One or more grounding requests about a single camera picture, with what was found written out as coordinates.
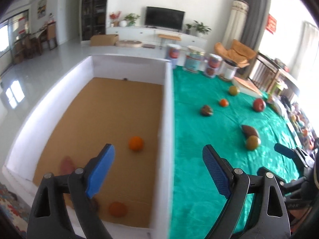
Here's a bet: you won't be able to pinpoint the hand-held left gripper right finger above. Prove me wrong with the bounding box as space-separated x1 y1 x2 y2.
202 144 291 239

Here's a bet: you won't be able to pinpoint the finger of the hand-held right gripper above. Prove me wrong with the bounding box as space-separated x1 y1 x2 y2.
257 167 306 195
274 143 315 169

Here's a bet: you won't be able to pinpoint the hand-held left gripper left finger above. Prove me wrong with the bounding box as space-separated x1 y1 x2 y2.
27 144 115 239

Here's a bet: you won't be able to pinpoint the large green-brown pear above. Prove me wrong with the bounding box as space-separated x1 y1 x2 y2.
245 135 261 151

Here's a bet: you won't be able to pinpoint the reddish brown oval fruit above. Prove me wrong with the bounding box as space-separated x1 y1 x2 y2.
240 125 260 138

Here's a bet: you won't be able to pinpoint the red-orange round orange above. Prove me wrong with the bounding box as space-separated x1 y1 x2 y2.
109 202 127 217

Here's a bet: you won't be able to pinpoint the red apple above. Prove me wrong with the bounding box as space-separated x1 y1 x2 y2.
252 98 267 112

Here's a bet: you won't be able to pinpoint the white cardboard box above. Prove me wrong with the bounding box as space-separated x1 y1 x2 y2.
2 54 175 239

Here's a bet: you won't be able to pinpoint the green tablecloth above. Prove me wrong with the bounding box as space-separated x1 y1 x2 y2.
167 65 306 239

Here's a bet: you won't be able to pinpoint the flat white and orange box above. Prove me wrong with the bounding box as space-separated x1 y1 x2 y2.
232 76 263 97

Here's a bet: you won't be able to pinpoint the wooden slatted crib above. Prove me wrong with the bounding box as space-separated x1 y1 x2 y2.
249 52 299 97

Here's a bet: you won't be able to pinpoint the clear jar with black lid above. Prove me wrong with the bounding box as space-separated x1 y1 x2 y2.
221 60 243 80

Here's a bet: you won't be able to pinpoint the patterned floor rug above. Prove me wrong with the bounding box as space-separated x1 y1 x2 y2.
0 182 30 239

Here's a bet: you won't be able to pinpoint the red label tin can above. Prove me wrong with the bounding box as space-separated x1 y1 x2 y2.
166 44 182 69
204 54 222 78

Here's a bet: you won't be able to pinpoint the orange lounge chair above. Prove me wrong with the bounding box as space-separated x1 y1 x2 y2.
214 39 257 68

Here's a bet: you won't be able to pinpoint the blue label glass jar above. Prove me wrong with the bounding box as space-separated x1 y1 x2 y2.
184 46 206 73

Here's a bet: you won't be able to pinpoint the beige round cushion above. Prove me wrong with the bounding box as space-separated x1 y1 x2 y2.
115 40 143 48

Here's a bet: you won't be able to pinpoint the brown cardboard box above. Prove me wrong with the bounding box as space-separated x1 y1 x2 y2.
90 34 119 46

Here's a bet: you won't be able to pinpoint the cloth-covered standing air conditioner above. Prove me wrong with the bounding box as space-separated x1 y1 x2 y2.
226 0 250 55

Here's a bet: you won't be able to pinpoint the grey curtain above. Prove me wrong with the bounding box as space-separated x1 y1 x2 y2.
240 0 271 53

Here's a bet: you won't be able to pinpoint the wooden stool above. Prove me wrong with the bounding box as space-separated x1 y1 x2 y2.
158 33 181 49

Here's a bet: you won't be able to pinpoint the large potted plant white pot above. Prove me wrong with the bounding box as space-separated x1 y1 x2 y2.
193 21 212 38

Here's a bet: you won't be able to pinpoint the white television cabinet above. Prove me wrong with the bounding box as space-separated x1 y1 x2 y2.
106 26 208 55

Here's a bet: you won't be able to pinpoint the red flowers in vase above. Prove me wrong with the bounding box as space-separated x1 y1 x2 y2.
110 11 121 27

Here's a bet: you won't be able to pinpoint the leafy green potted plant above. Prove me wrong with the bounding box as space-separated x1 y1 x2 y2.
124 13 140 27

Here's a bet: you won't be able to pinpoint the flat screen television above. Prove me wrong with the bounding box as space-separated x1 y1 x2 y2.
145 6 186 31

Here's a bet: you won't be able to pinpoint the dark display cabinet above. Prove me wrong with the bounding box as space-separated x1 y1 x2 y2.
80 0 110 41

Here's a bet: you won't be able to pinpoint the red wall hanging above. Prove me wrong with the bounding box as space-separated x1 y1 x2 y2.
267 14 278 35

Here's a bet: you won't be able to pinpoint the framed wall painting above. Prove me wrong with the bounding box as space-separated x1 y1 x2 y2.
37 0 48 20

